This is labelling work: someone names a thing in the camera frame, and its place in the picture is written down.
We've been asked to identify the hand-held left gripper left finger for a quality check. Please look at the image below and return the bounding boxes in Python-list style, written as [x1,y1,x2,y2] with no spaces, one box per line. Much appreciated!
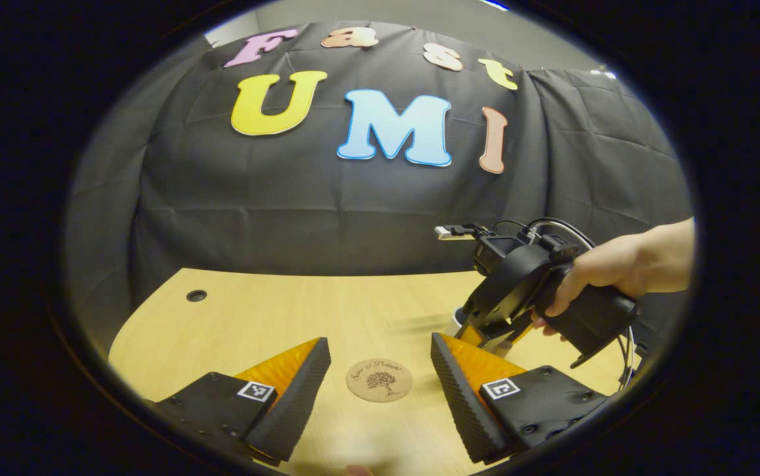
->
[151,337,331,463]

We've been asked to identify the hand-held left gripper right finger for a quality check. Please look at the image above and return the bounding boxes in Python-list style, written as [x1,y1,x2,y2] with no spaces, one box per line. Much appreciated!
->
[431,333,612,463]

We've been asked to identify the round cork coaster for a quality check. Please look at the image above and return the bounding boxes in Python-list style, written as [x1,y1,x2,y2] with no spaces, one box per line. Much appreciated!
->
[346,358,413,403]

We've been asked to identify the wooden desktop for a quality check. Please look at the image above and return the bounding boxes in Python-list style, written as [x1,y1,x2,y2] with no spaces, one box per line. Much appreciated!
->
[108,268,642,476]

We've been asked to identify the black backdrop cloth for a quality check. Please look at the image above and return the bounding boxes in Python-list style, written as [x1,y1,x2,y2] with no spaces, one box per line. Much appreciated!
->
[65,20,695,351]

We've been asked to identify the black cable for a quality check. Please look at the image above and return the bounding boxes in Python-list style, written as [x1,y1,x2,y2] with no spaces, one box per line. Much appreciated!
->
[618,324,640,392]
[486,217,597,251]

